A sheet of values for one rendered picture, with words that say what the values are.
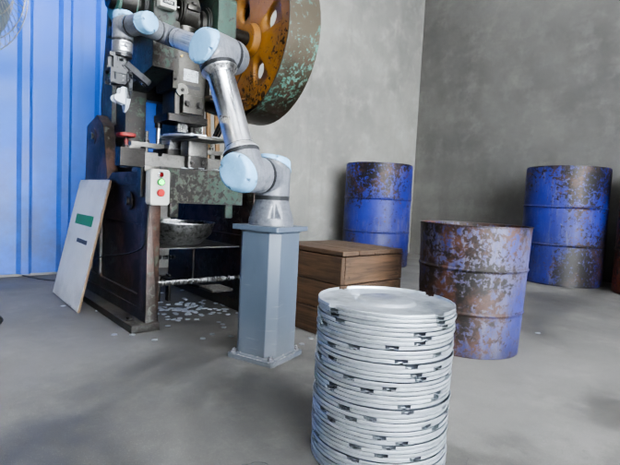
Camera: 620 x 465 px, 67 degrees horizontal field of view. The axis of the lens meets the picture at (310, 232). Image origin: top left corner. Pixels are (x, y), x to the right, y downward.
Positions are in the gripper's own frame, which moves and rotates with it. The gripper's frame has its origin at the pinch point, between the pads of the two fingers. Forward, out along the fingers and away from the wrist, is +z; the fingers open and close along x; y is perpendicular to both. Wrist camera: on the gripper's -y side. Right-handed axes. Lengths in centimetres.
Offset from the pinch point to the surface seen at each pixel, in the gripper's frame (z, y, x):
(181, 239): 51, -29, -10
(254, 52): -41, -68, -19
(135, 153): 16.5, -2.5, 3.1
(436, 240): 43, -85, 84
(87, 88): -31, -22, -135
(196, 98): -11.8, -34.7, -11.5
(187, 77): -20.4, -31.4, -14.4
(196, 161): 16.8, -32.0, -4.9
